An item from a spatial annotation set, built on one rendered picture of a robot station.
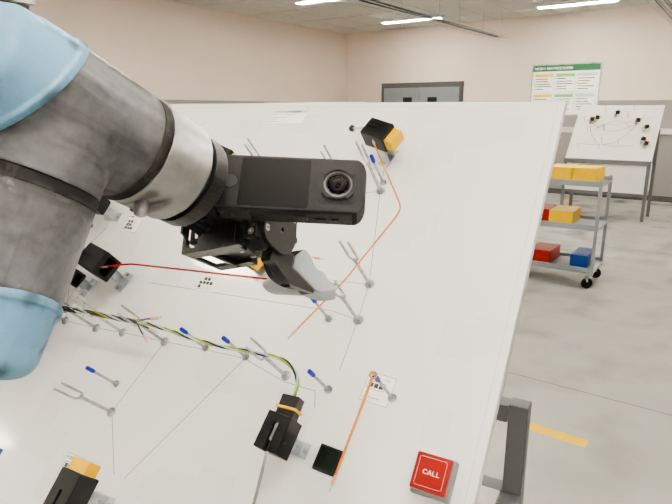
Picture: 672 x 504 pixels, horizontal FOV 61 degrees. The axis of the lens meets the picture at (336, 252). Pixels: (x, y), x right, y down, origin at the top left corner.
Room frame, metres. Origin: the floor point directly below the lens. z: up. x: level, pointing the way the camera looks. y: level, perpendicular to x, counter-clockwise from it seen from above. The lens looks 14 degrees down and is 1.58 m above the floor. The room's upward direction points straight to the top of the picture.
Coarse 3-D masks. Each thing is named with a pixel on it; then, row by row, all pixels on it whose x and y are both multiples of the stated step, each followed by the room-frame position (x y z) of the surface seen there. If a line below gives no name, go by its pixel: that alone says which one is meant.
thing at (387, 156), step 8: (376, 120) 1.15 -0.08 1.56; (352, 128) 1.20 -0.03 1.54; (360, 128) 1.18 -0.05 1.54; (368, 128) 1.15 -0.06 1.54; (376, 128) 1.14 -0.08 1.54; (384, 128) 1.13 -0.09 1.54; (392, 128) 1.13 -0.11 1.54; (368, 136) 1.14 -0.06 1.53; (376, 136) 1.12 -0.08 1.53; (384, 136) 1.12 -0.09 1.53; (368, 144) 1.16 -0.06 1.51; (376, 144) 1.14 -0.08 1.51; (384, 144) 1.13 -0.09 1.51; (384, 152) 1.17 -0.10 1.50; (392, 152) 1.19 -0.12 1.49; (384, 160) 1.19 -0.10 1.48; (392, 160) 1.19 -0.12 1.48
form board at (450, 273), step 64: (256, 128) 1.42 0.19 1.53; (320, 128) 1.34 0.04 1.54; (448, 128) 1.20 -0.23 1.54; (512, 128) 1.14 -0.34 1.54; (384, 192) 1.13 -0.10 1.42; (448, 192) 1.08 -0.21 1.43; (512, 192) 1.03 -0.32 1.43; (128, 256) 1.26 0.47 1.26; (320, 256) 1.07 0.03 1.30; (384, 256) 1.02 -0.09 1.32; (448, 256) 0.98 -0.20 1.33; (512, 256) 0.93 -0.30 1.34; (192, 320) 1.07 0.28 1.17; (256, 320) 1.01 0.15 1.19; (320, 320) 0.97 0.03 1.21; (384, 320) 0.92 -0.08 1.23; (448, 320) 0.89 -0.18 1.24; (512, 320) 0.85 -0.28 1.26; (0, 384) 1.12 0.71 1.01; (128, 384) 1.01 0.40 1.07; (192, 384) 0.96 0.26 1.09; (256, 384) 0.92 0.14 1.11; (320, 384) 0.88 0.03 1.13; (448, 384) 0.81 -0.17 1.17; (64, 448) 0.95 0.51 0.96; (128, 448) 0.91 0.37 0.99; (192, 448) 0.87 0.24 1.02; (256, 448) 0.83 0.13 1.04; (384, 448) 0.77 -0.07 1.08; (448, 448) 0.74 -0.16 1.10
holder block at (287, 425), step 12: (264, 420) 0.77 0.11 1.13; (276, 420) 0.76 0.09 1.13; (288, 420) 0.76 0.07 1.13; (264, 432) 0.76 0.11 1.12; (276, 432) 0.75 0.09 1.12; (288, 432) 0.75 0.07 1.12; (264, 444) 0.75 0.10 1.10; (276, 444) 0.74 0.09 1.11; (288, 444) 0.75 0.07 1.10; (276, 456) 0.75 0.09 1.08; (288, 456) 0.76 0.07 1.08
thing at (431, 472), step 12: (420, 456) 0.71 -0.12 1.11; (432, 456) 0.71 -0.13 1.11; (420, 468) 0.70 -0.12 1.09; (432, 468) 0.70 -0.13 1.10; (444, 468) 0.69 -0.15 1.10; (420, 480) 0.69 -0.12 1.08; (432, 480) 0.68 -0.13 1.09; (444, 480) 0.68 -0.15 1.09; (432, 492) 0.67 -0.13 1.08; (444, 492) 0.67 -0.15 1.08
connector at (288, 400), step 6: (282, 396) 0.80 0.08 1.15; (288, 396) 0.80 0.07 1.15; (294, 396) 0.79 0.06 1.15; (282, 402) 0.79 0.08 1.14; (288, 402) 0.79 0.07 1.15; (294, 402) 0.79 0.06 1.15; (300, 402) 0.79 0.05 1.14; (282, 408) 0.79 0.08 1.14; (300, 408) 0.79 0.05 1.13; (288, 414) 0.78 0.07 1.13; (294, 414) 0.78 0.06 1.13
